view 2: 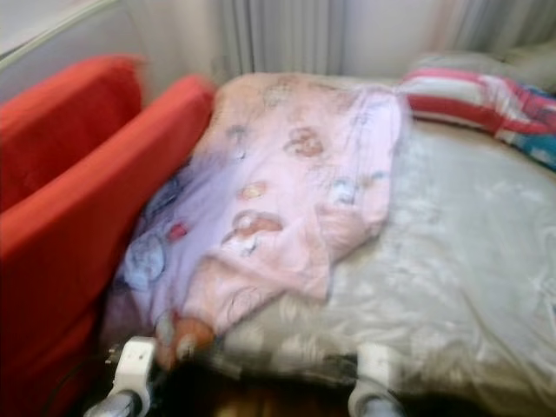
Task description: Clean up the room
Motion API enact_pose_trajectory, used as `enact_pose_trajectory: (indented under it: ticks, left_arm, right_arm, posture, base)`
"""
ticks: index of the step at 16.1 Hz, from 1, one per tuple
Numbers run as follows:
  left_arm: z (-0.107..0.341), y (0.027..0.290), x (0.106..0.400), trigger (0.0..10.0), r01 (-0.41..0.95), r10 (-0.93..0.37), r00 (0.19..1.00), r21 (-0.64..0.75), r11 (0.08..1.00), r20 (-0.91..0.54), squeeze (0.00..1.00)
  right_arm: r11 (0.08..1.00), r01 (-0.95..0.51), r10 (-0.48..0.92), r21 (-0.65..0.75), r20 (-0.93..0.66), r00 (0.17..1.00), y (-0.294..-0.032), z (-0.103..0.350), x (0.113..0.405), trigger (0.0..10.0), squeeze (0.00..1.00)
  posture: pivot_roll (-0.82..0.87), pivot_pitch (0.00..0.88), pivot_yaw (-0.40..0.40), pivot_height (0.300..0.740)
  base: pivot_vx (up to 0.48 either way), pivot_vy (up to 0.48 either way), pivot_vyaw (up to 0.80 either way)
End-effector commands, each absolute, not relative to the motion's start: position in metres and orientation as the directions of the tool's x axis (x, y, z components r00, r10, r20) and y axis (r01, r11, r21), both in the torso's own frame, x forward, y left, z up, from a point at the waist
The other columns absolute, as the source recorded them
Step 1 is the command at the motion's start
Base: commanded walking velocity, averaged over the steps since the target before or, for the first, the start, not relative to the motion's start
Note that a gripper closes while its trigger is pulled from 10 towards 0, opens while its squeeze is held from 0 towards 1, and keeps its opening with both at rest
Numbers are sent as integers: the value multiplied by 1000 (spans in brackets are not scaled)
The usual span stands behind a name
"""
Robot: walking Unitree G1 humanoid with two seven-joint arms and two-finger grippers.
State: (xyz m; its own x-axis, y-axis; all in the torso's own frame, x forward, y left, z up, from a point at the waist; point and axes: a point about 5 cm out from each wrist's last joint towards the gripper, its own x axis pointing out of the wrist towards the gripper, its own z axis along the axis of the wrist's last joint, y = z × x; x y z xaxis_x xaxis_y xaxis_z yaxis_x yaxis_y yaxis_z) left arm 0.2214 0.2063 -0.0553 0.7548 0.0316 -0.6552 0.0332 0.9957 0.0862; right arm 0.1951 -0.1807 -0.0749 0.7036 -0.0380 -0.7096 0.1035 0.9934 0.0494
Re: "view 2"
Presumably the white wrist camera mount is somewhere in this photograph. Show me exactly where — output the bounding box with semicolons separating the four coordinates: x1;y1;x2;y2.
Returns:
352;343;400;405
111;336;159;405

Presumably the beige floral bed sheet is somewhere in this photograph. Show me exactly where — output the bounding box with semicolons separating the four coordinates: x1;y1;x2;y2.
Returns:
208;78;556;414

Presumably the grey pleated curtain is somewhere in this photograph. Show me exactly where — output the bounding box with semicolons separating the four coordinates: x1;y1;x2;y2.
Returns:
443;0;556;53
213;0;348;79

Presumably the pink bear print quilt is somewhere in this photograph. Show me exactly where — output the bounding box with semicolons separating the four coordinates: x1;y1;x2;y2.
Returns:
100;71;409;348

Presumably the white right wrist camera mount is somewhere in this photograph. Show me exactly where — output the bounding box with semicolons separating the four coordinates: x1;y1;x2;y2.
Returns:
352;343;400;405

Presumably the red striped blue bolster pillow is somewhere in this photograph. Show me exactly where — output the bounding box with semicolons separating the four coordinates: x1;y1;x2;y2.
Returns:
400;68;556;170

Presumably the flat beige pillow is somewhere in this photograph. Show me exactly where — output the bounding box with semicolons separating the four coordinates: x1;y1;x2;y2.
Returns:
408;50;518;81

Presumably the red fabric sofa back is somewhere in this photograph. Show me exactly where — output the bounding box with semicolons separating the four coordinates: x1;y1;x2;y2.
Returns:
0;54;147;214

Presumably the brown teddy bear toy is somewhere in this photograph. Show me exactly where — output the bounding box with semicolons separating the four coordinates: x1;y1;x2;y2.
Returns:
156;311;216;370

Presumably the plump beige pillow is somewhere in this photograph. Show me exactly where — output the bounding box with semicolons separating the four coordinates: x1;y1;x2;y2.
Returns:
500;39;556;92

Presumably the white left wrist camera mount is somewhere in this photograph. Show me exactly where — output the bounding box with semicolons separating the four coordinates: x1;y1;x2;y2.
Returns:
111;336;159;405

